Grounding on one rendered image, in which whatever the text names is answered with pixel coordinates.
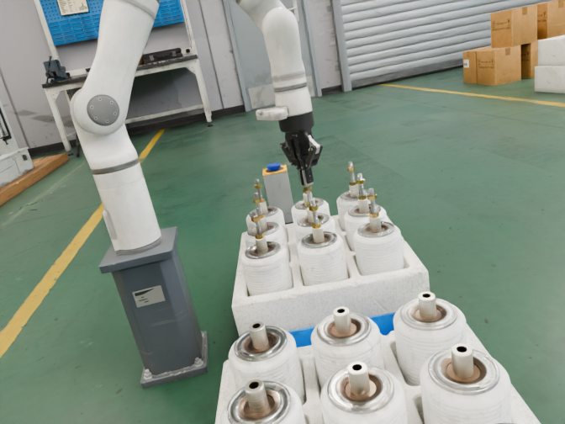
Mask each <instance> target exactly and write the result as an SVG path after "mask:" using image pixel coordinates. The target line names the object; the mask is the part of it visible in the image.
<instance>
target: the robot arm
mask: <svg viewBox="0 0 565 424"><path fill-rule="evenodd" d="M160 1H161V0H104V2H103V9H102V13H101V18H100V25H99V34H98V48H97V52H96V55H95V58H94V61H93V64H92V67H91V69H90V72H89V73H88V76H87V79H86V81H85V83H84V85H83V87H82V88H81V89H80V90H78V91H77V92H76V93H75V94H74V95H73V97H72V99H71V103H70V112H71V118H72V121H73V124H74V126H75V129H76V132H77V135H78V138H79V141H80V143H81V146H82V149H83V152H84V155H85V157H86V159H87V162H88V164H89V166H90V168H91V171H92V175H93V178H94V181H95V183H96V185H97V188H98V192H99V195H100V198H101V200H102V203H103V207H104V211H103V218H104V221H105V223H106V226H107V228H108V233H109V235H110V238H111V241H112V243H113V246H114V250H115V253H116V256H118V255H131V254H136V253H141V252H145V251H148V250H150V249H151V248H153V247H155V246H157V245H159V244H160V243H161V241H162V236H161V231H160V228H159V225H158V223H157V219H156V214H155V211H154V209H153V205H152V202H151V200H150V195H149V192H148V189H147V186H146V183H145V178H144V175H143V172H142V169H141V166H140V161H139V158H138V155H137V152H136V150H135V148H134V147H133V145H132V143H131V141H130V139H129V136H128V133H127V130H126V127H125V124H124V122H125V119H126V116H127V113H128V107H129V99H130V94H131V90H132V86H133V81H134V78H135V72H136V68H137V66H138V64H139V61H140V58H141V56H142V53H143V51H144V48H145V45H146V42H147V40H148V38H149V35H150V31H151V29H152V26H153V23H154V21H155V18H156V14H157V11H158V8H159V5H160ZM234 1H235V2H236V3H237V4H238V5H239V7H240V8H242V9H243V10H244V11H245V12H246V13H247V14H248V15H249V16H250V17H251V19H252V21H253V22H254V23H255V24H256V26H257V27H258V29H259V30H260V31H261V32H262V33H263V36H264V40H265V44H266V48H267V54H268V57H269V61H270V64H271V74H272V84H273V88H274V93H275V104H276V107H274V108H270V109H258V110H257V111H256V119H257V120H278V123H279V127H280V131H282V132H285V141H284V142H283V143H281V144H280V146H281V148H282V150H283V152H284V154H285V156H286V157H287V159H288V160H289V162H290V164H291V165H292V166H293V165H294V166H295V167H296V168H297V169H298V176H299V181H300V184H301V185H303V186H307V187H308V186H309V185H312V184H313V183H314V179H313V174H312V170H311V167H313V166H316V165H317V163H318V160H319V156H320V154H321V152H322V149H323V145H322V144H321V143H319V144H317V143H316V142H315V141H314V135H313V133H312V130H311V129H312V127H313V126H314V115H313V110H312V104H311V99H310V95H309V90H308V86H307V80H306V75H305V70H304V64H303V61H302V56H301V46H300V38H299V31H298V21H297V19H296V17H295V16H294V14H293V13H292V12H291V11H289V10H288V9H286V8H285V7H284V6H283V4H282V3H281V2H280V1H279V0H234ZM306 159H307V160H306Z"/></svg>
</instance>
